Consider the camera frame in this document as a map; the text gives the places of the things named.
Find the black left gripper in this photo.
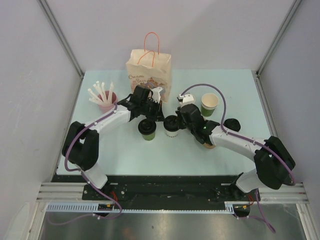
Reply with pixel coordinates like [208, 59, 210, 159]
[140, 99, 166, 123]

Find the brown pulp cup carrier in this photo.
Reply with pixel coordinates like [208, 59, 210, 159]
[202, 142, 216, 150]

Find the black cup lid stack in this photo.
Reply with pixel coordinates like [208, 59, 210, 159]
[223, 118, 241, 132]

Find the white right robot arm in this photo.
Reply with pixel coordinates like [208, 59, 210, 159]
[176, 104, 296, 201]

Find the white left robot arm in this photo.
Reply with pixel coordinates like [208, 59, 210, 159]
[61, 85, 165, 200]

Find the printed paper takeout bag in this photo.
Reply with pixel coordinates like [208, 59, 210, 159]
[125, 32, 172, 103]

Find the green paper cup stack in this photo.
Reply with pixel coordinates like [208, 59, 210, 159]
[200, 93, 219, 117]

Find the pink straw holder cup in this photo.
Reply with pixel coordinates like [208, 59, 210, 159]
[98, 90, 118, 114]

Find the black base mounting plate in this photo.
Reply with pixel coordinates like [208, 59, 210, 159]
[51, 174, 264, 211]

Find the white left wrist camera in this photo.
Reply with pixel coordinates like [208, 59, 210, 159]
[151, 87, 165, 103]

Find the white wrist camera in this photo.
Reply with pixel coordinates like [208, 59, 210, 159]
[177, 93, 196, 107]
[151, 87, 165, 103]

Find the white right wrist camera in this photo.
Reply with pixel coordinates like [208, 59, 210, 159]
[177, 93, 196, 107]

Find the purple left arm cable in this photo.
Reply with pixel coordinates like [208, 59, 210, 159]
[47, 101, 123, 226]

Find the white slotted cable duct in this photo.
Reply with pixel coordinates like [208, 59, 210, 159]
[46, 202, 234, 215]

